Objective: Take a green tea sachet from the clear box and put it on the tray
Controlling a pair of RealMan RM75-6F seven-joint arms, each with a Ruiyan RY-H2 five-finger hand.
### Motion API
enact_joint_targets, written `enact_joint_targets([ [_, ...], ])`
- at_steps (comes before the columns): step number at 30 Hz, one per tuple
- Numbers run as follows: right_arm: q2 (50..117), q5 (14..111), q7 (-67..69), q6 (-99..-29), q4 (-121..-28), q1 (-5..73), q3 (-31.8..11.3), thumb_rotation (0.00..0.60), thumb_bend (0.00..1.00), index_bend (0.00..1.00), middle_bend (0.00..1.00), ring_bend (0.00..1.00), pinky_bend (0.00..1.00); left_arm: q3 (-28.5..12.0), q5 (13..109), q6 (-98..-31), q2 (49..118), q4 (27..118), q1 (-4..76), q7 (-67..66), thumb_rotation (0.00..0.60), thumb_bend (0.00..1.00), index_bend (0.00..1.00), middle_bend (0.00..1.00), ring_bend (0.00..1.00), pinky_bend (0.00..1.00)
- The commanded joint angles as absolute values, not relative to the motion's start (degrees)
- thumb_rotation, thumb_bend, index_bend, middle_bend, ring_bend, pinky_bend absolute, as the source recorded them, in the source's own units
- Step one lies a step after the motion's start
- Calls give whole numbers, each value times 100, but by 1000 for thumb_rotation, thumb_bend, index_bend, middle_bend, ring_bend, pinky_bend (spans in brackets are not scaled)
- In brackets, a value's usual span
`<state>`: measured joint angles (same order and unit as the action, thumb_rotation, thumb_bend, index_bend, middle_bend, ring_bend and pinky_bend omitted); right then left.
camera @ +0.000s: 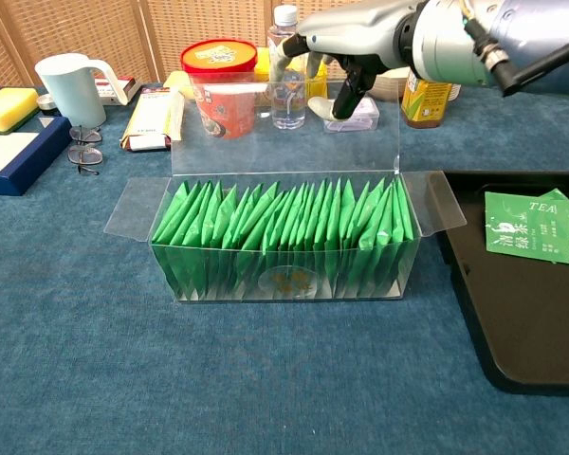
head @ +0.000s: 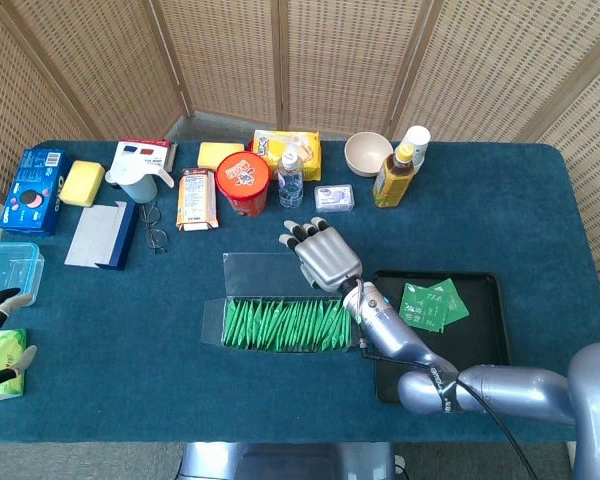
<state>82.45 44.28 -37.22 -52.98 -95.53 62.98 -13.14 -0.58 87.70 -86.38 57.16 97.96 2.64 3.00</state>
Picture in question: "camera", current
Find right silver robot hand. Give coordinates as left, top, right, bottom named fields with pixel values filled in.
left=267, top=0, right=428, bottom=122

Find thin-frame eyeglasses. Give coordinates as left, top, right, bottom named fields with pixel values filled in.
left=67, top=125, right=104, bottom=176

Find clear water bottle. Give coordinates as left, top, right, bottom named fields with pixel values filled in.
left=266, top=4, right=307, bottom=131

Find red instant noodle cup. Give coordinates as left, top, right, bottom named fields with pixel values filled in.
left=180, top=39, right=259, bottom=141

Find small round metal tin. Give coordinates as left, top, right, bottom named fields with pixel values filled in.
left=36, top=93, right=58, bottom=118

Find yellow snack bag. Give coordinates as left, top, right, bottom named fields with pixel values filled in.
left=254, top=46, right=328, bottom=100

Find blue carpet table cover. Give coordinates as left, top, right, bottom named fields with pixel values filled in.
left=0, top=82, right=569, bottom=455

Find navy box white lid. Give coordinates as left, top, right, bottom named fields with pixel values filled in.
left=0, top=116, right=72, bottom=197

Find white red 3D-glasses box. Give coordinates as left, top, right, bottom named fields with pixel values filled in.
left=94, top=73, right=142, bottom=106

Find white kettle jug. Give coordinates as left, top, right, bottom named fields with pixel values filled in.
left=34, top=52, right=129, bottom=130

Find green tea sachets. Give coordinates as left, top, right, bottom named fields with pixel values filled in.
left=484, top=191, right=569, bottom=266

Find black plastic tray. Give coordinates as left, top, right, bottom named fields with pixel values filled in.
left=429, top=170, right=569, bottom=397

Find small clear purple box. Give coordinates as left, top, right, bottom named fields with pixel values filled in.
left=322, top=94, right=379, bottom=134

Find row of green tea bags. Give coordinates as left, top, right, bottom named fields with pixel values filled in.
left=151, top=175, right=416, bottom=300

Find clear box of green packets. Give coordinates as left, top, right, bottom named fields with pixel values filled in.
left=102, top=80, right=468, bottom=304

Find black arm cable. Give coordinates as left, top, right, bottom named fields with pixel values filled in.
left=462, top=16, right=569, bottom=99

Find beige bowl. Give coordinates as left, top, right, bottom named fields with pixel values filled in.
left=374, top=65, right=412, bottom=103

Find orange white biscuit package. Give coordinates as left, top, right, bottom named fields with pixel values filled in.
left=119, top=86, right=186, bottom=153

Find wicker folding screen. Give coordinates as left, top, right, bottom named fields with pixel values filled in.
left=0, top=0, right=409, bottom=89

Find yellow tea drink bottle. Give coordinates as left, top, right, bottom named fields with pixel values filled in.
left=400, top=70, right=454, bottom=129

